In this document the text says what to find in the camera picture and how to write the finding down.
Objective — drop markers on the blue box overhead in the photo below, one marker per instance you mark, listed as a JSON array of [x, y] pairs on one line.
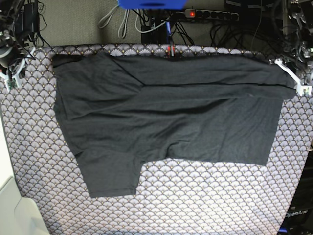
[[152, 4]]

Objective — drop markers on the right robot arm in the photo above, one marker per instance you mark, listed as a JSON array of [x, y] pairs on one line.
[[9, 10]]

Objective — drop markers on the black OpenArm box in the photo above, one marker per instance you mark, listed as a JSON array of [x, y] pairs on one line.
[[299, 217]]

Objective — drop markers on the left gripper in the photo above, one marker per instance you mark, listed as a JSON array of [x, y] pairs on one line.
[[300, 70]]

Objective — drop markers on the red and black clamp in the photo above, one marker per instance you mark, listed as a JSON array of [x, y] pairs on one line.
[[171, 50]]

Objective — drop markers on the dark grey T-shirt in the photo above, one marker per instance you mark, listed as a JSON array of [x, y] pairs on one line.
[[119, 113]]

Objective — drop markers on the white plastic bin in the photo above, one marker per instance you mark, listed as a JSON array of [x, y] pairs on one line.
[[18, 215]]

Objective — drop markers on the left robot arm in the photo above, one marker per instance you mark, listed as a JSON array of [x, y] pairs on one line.
[[292, 21]]

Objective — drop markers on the black power adapter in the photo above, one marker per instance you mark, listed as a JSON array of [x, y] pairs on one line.
[[27, 23]]

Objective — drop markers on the white power strip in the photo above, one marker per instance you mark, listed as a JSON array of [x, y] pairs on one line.
[[211, 15]]

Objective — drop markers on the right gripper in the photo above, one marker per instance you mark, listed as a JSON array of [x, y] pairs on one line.
[[12, 63]]

